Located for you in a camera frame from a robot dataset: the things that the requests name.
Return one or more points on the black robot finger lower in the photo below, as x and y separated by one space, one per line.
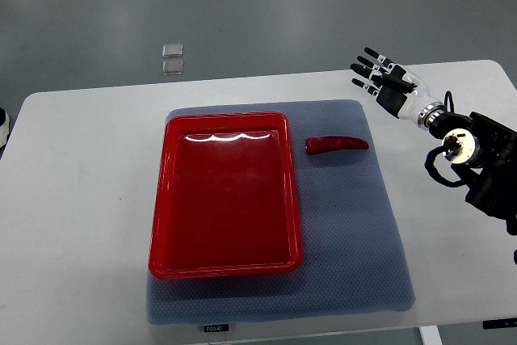
369 87

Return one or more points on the black robot finger top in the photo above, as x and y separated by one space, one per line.
381 62

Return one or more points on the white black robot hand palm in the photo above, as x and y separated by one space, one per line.
417 105

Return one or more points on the black robot finger middle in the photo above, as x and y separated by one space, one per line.
367 68

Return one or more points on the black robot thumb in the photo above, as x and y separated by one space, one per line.
393 83

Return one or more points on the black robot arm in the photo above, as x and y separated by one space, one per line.
475 151

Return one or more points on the red pepper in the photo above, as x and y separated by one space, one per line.
322 145

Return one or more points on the red plastic tray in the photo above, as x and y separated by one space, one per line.
226 202

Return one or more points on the grey textured mat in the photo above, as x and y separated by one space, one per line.
353 259

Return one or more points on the upper floor metal plate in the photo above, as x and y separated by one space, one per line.
172 50

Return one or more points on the black label right edge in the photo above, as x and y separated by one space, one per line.
499 324

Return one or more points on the black table label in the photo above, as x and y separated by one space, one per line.
217 328

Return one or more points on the white black object left edge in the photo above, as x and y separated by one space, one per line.
4 127

